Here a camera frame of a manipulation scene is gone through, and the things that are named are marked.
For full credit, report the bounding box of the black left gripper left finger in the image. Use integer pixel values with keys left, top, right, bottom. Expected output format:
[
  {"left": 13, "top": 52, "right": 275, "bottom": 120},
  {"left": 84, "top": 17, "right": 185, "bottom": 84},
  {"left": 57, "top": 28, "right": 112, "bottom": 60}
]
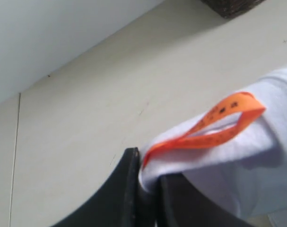
[{"left": 55, "top": 148, "right": 155, "bottom": 227}]

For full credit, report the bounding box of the dark brown wicker basket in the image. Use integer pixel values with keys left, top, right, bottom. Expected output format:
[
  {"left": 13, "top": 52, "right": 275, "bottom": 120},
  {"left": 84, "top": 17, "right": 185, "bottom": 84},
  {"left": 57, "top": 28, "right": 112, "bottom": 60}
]
[{"left": 201, "top": 0, "right": 264, "bottom": 19}]

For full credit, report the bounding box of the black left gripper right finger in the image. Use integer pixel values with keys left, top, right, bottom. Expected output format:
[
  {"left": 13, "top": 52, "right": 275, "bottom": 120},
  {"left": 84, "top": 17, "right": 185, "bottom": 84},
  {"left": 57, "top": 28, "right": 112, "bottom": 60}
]
[{"left": 157, "top": 174, "right": 250, "bottom": 227}]

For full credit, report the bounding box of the white t-shirt with red lettering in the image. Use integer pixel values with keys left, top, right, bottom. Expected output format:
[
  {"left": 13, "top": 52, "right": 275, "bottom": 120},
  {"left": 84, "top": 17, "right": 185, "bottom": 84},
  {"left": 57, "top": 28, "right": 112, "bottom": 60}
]
[{"left": 139, "top": 66, "right": 287, "bottom": 222}]

